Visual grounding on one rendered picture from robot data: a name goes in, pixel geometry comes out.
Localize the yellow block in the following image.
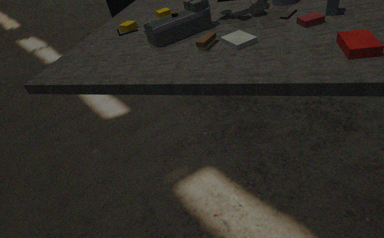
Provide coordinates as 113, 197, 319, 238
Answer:
119, 21, 138, 32
156, 8, 171, 18

